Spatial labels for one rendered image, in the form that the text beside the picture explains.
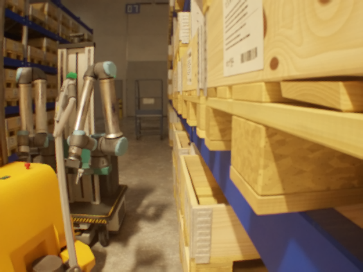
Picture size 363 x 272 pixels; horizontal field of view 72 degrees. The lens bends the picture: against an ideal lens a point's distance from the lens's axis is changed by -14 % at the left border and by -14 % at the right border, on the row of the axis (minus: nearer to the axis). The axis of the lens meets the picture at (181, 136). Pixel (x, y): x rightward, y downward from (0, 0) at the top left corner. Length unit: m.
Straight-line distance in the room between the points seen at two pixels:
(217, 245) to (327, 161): 0.71
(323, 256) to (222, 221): 0.69
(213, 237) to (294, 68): 0.81
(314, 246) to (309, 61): 0.19
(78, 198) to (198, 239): 1.98
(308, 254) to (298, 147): 0.12
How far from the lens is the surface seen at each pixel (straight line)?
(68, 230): 1.56
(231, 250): 1.02
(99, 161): 2.39
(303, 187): 0.33
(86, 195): 2.79
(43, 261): 1.69
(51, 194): 1.80
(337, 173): 0.35
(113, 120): 2.23
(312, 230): 0.32
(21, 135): 2.16
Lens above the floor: 1.31
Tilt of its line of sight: 8 degrees down
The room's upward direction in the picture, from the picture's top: straight up
